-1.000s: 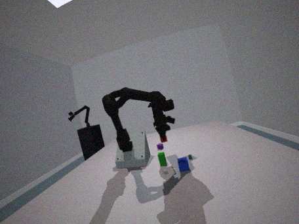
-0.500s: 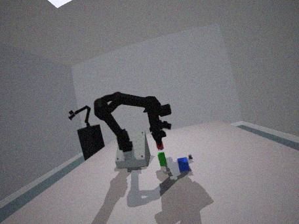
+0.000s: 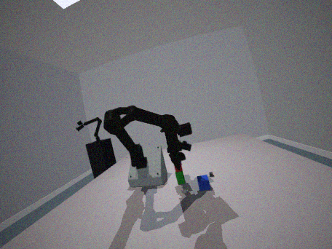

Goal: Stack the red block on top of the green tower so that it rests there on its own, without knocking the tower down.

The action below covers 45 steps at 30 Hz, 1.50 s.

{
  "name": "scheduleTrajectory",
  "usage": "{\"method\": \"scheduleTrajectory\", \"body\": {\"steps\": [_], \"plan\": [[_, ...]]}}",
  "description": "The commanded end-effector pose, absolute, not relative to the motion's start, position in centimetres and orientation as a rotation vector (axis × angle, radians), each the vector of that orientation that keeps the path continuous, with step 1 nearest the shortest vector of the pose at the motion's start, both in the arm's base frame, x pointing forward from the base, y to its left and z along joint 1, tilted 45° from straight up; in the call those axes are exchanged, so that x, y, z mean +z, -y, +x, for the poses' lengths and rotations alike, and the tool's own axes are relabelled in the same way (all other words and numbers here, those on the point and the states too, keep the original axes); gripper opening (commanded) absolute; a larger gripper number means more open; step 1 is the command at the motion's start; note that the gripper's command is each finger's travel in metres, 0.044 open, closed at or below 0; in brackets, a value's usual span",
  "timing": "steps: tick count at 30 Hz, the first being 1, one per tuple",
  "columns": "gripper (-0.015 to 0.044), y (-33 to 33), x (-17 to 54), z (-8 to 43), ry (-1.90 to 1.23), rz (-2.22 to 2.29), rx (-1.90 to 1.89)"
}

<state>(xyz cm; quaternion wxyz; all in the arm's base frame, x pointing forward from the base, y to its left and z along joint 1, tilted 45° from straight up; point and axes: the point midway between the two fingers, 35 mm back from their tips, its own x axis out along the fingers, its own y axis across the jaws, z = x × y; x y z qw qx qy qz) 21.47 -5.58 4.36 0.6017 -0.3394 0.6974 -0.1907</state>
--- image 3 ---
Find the green block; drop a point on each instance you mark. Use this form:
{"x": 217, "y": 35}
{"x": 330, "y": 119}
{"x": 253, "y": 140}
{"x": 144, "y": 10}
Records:
{"x": 179, "y": 174}
{"x": 181, "y": 180}

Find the blue block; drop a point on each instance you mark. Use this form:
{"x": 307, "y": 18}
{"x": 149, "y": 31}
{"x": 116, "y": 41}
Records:
{"x": 203, "y": 182}

